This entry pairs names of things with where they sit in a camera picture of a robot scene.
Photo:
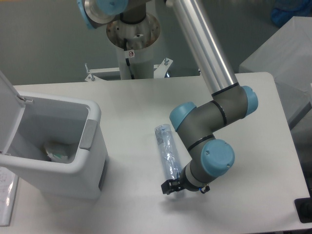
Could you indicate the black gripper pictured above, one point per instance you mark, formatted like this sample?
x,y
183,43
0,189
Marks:
x,y
176,185

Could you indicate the crushed clear plastic bottle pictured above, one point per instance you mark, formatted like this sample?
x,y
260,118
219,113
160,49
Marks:
x,y
168,152

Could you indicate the white plastic wrapper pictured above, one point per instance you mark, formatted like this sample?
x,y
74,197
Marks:
x,y
59,152

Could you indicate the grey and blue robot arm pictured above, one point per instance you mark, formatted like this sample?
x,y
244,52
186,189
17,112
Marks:
x,y
195,126

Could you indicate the white trash can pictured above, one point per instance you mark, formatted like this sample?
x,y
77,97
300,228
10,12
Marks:
x,y
65,120

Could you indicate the white trash can lid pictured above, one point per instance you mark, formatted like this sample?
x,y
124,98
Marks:
x,y
12,107

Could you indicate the black clamp at table edge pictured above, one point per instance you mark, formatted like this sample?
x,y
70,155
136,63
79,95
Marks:
x,y
304,209

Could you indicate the paper sheet in plastic sleeve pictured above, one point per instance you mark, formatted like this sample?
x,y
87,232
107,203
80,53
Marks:
x,y
8,189

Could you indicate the blue bag in background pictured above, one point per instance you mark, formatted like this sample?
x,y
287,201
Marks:
x,y
284,10

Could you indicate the white metal base frame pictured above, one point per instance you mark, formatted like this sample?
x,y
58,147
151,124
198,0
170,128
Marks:
x,y
162,70

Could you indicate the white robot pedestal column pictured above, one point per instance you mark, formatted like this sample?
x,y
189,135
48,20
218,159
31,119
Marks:
x,y
134,42

